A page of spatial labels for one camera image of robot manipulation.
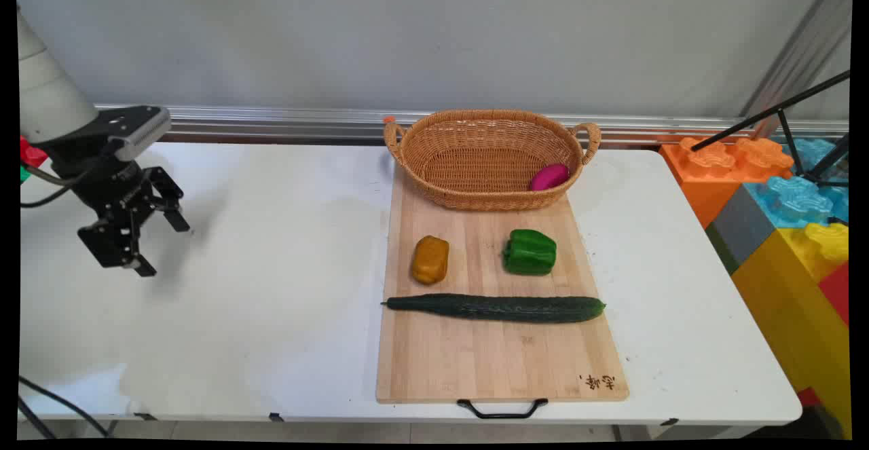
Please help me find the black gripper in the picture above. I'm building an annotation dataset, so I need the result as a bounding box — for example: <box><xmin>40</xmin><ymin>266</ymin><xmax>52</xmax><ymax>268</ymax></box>
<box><xmin>49</xmin><ymin>155</ymin><xmax>191</xmax><ymax>278</ymax></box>

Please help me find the long dark green cucumber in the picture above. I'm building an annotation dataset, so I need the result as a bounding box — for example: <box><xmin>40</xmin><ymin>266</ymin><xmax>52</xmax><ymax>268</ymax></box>
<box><xmin>381</xmin><ymin>293</ymin><xmax>607</xmax><ymax>324</ymax></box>

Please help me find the orange toy bell pepper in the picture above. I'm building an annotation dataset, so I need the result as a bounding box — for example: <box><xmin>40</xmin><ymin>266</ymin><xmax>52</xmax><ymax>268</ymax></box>
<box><xmin>411</xmin><ymin>235</ymin><xmax>450</xmax><ymax>286</ymax></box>

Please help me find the woven wicker basket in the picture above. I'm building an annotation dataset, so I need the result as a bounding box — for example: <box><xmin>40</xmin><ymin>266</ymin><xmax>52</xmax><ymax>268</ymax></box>
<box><xmin>383</xmin><ymin>109</ymin><xmax>602</xmax><ymax>212</ymax></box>

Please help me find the bamboo cutting board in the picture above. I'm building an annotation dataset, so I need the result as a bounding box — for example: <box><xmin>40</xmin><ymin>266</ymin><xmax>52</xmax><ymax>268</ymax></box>
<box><xmin>375</xmin><ymin>162</ymin><xmax>630</xmax><ymax>405</ymax></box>

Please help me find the green toy bell pepper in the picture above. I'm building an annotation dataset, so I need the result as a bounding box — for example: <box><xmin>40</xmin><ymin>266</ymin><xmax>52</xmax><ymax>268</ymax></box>
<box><xmin>502</xmin><ymin>229</ymin><xmax>558</xmax><ymax>276</ymax></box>

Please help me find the magenta toy vegetable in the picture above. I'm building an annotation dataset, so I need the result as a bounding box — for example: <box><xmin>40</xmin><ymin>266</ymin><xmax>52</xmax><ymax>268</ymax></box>
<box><xmin>529</xmin><ymin>163</ymin><xmax>570</xmax><ymax>192</ymax></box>

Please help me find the orange foam building block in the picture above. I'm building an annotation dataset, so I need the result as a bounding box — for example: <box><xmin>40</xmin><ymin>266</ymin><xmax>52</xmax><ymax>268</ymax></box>
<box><xmin>660</xmin><ymin>136</ymin><xmax>795</xmax><ymax>228</ymax></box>

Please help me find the grey foam building block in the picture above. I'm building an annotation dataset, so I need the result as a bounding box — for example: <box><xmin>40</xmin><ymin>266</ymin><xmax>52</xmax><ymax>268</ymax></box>
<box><xmin>705</xmin><ymin>184</ymin><xmax>776</xmax><ymax>276</ymax></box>

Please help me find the blue foam building block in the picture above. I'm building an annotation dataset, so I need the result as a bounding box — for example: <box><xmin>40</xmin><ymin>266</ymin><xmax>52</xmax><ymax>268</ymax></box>
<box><xmin>745</xmin><ymin>137</ymin><xmax>850</xmax><ymax>228</ymax></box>

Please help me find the black tripod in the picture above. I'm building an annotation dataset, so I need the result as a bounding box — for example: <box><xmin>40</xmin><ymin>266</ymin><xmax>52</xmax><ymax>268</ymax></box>
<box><xmin>690</xmin><ymin>70</ymin><xmax>851</xmax><ymax>189</ymax></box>

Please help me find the red foam building block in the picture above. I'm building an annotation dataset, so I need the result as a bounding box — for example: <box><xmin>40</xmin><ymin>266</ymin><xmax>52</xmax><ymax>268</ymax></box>
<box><xmin>817</xmin><ymin>262</ymin><xmax>850</xmax><ymax>327</ymax></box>

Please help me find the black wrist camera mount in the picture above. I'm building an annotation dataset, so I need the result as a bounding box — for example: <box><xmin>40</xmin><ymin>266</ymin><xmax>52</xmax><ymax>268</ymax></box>
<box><xmin>48</xmin><ymin>105</ymin><xmax>172</xmax><ymax>163</ymax></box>

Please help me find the thick black cable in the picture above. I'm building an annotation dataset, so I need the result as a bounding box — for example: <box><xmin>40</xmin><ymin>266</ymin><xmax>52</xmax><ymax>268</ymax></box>
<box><xmin>19</xmin><ymin>161</ymin><xmax>92</xmax><ymax>209</ymax></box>

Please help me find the aluminium rail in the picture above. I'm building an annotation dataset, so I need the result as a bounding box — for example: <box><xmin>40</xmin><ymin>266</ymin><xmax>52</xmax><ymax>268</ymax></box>
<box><xmin>95</xmin><ymin>104</ymin><xmax>850</xmax><ymax>147</ymax></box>

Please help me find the thin black cable with connector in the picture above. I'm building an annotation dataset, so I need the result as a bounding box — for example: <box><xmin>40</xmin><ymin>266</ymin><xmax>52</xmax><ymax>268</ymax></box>
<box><xmin>18</xmin><ymin>375</ymin><xmax>111</xmax><ymax>440</ymax></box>

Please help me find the slanted aluminium post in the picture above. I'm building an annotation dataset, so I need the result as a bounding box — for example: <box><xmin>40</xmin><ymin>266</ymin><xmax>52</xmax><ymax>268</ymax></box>
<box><xmin>739</xmin><ymin>0</ymin><xmax>852</xmax><ymax>140</ymax></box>

